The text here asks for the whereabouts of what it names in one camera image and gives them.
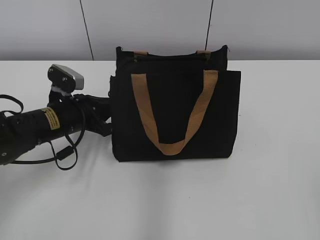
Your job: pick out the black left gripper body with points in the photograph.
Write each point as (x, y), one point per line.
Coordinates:
(83, 111)

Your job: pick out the black canvas bag tan handles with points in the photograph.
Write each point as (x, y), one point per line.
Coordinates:
(173, 107)

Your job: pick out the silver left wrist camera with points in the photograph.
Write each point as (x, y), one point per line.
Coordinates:
(64, 80)

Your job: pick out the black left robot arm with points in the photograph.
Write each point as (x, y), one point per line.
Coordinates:
(21, 132)

